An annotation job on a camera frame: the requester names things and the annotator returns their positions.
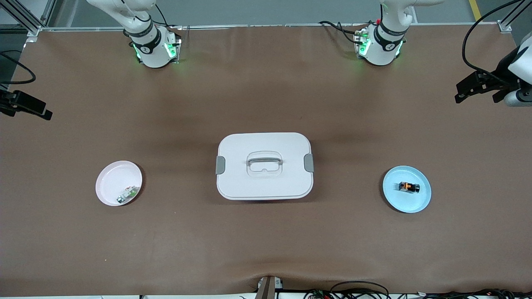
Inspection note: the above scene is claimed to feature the light blue plate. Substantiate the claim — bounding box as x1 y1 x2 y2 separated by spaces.
382 165 432 214

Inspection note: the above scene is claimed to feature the black right base cable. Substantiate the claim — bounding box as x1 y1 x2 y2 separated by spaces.
153 3 183 30

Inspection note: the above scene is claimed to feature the aluminium camera post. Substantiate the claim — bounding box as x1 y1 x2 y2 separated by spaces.
256 275 284 299

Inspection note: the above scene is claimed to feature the aluminium frame strut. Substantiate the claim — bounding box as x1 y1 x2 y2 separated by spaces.
498 0 532 33
39 0 59 29
0 0 42 36

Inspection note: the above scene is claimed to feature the green and white switch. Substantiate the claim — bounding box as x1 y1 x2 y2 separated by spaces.
116 186 140 204

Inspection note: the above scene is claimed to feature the brown table mat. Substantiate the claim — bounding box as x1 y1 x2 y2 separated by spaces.
0 23 532 297

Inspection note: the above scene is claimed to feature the pink plate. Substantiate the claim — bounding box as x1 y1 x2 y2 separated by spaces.
95 160 143 207

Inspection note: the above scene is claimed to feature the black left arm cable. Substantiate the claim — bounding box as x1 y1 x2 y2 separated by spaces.
462 0 532 79

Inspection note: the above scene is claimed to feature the black left base cable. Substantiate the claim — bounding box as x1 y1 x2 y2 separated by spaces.
318 20 364 44

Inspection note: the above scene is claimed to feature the black looped cable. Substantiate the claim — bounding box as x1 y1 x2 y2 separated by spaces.
330 281 390 299

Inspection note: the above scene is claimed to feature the black base cable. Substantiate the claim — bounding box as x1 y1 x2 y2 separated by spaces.
153 3 183 30
318 20 364 44

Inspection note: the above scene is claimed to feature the aluminium frame rail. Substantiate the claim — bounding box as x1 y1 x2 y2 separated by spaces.
25 22 512 33

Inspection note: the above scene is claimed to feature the black cable bundle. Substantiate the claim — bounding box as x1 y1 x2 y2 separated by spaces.
416 288 532 299

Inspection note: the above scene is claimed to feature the white lidded storage box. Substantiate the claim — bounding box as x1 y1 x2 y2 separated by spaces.
215 132 315 201

